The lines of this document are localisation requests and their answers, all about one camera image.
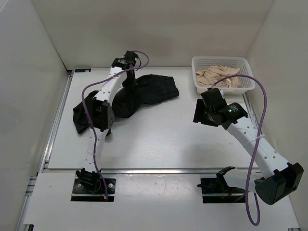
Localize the black trousers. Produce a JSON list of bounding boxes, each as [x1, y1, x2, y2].
[[73, 74, 180, 136]]

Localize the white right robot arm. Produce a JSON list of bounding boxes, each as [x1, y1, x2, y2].
[[193, 99, 304, 205]]

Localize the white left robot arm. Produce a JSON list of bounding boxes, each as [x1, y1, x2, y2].
[[82, 51, 139, 173]]

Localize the beige trousers in basket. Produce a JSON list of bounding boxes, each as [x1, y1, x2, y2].
[[195, 65, 243, 88]]

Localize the white plastic basket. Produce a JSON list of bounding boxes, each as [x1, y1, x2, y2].
[[192, 56, 255, 95]]

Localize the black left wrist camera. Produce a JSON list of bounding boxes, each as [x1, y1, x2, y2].
[[124, 51, 139, 62]]

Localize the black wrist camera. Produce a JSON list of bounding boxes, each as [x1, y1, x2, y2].
[[201, 88, 224, 107], [124, 51, 139, 62]]

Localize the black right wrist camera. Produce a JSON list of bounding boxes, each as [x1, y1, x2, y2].
[[201, 88, 224, 107]]

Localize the aluminium right frame rail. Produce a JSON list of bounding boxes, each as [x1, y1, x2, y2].
[[242, 92, 301, 231]]

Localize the aluminium frame rail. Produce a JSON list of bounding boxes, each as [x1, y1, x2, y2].
[[242, 92, 301, 231], [15, 70, 74, 231], [39, 167, 263, 176]]

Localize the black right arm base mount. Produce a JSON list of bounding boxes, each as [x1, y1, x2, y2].
[[197, 167, 245, 204]]

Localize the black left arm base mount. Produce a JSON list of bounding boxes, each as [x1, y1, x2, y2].
[[71, 168, 116, 202]]

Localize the aluminium front frame rail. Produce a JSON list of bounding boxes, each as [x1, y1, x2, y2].
[[39, 167, 263, 176]]

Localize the aluminium left frame rail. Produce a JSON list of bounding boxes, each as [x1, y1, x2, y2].
[[15, 70, 74, 231]]

